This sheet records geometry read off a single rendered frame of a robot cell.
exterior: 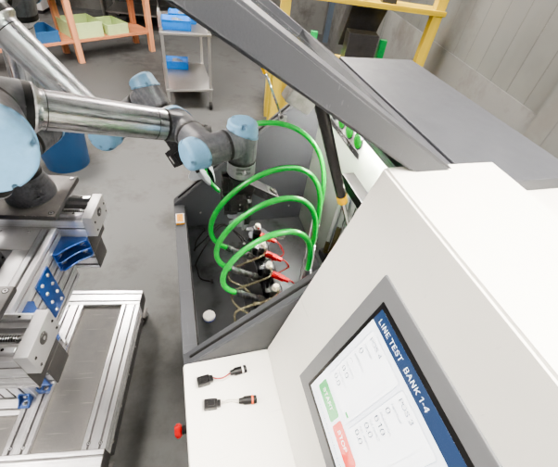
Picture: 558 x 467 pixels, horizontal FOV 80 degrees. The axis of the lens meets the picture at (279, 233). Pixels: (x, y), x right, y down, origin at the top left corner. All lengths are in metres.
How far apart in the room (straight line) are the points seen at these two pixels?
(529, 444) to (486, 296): 0.14
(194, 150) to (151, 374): 1.46
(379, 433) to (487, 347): 0.23
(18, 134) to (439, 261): 0.61
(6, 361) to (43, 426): 0.80
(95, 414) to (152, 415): 0.30
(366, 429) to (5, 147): 0.68
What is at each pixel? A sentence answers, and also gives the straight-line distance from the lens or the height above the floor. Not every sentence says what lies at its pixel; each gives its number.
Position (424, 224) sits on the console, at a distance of 0.49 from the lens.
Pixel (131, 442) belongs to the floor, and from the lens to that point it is 1.93.
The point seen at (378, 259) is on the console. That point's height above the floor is 1.45.
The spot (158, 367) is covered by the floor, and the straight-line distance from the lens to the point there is 2.03.
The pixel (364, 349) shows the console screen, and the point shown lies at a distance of 0.58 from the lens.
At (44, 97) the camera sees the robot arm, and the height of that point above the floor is 1.53.
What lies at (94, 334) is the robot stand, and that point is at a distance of 1.96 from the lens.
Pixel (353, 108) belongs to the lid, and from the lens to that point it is 0.46.
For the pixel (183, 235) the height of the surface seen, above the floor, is 0.95.
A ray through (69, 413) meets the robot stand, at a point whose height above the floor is 0.21.
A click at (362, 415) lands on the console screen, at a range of 0.62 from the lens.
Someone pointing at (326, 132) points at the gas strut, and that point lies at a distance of 0.51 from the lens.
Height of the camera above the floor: 1.83
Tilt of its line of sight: 44 degrees down
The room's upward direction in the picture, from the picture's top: 9 degrees clockwise
